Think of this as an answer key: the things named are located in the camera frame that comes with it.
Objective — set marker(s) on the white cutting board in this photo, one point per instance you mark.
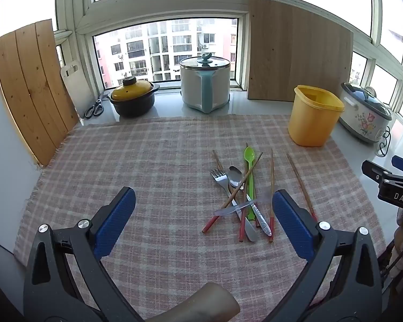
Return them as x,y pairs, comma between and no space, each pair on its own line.
74,90

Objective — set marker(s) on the yellow plastic container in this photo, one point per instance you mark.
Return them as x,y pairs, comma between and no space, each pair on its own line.
309,124

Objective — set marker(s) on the person's right hand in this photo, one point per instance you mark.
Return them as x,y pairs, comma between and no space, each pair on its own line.
401,238

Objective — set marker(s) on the white window frame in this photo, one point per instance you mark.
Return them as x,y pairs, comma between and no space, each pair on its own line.
161,10

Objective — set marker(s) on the metal fork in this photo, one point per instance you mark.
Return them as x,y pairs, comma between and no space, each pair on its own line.
220,179

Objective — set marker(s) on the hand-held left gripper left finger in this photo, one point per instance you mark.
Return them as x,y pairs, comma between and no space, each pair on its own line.
116,221

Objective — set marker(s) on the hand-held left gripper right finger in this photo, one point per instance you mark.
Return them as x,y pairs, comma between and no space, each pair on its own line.
290,224

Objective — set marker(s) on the black clay pot yellow lid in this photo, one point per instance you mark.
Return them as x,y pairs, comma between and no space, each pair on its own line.
134,104

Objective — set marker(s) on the brown wooden plank panel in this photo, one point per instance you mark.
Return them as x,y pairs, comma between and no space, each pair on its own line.
30,90

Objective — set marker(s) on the clear plastic spoon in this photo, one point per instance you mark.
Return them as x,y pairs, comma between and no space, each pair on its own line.
226,210

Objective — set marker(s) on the person's left hand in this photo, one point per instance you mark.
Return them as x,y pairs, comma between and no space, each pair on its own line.
201,303

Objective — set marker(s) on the light wooden board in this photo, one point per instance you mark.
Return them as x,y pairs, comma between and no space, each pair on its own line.
288,50

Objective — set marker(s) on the metal spoon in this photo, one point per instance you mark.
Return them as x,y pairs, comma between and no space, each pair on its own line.
235,176

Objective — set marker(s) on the white floral rice cooker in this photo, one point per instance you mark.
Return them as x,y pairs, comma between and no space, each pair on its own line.
359,117

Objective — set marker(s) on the pink checked tablecloth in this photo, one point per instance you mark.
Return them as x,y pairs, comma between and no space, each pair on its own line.
154,161

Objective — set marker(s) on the green plastic spoon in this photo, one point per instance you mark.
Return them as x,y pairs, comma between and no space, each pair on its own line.
249,156

